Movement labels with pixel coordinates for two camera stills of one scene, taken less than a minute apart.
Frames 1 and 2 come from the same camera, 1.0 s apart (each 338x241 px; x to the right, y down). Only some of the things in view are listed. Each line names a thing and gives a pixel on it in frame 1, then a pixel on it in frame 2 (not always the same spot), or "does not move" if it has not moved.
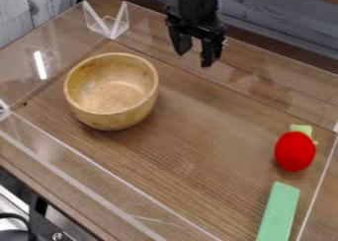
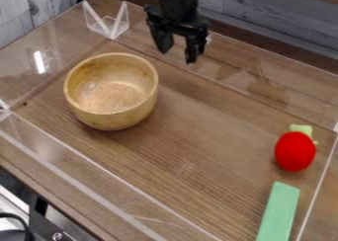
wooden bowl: [111, 89] does not move
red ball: [295, 151] does not move
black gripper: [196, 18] to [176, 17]
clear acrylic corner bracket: [109, 26] does not move
